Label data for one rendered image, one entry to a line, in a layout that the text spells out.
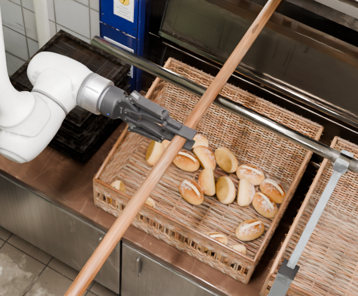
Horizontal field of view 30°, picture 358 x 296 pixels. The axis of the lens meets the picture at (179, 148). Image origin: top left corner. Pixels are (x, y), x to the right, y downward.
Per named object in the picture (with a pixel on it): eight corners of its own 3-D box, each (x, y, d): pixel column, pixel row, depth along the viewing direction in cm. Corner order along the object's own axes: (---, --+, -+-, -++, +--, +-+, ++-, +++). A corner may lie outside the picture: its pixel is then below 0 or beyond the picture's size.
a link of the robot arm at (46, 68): (100, 84, 169) (73, 125, 165) (49, 60, 173) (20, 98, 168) (94, 61, 160) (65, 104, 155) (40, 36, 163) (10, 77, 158)
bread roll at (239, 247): (248, 241, 204) (253, 259, 202) (239, 246, 210) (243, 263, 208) (219, 246, 200) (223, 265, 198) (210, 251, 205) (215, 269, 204)
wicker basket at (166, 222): (164, 106, 241) (168, 53, 219) (307, 174, 229) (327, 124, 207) (90, 205, 215) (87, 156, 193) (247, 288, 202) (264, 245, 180)
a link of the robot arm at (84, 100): (97, 90, 169) (117, 99, 167) (77, 113, 164) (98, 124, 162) (97, 65, 161) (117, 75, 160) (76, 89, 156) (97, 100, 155)
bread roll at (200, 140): (209, 150, 230) (211, 134, 230) (206, 149, 223) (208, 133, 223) (181, 147, 232) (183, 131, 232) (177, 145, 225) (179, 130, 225)
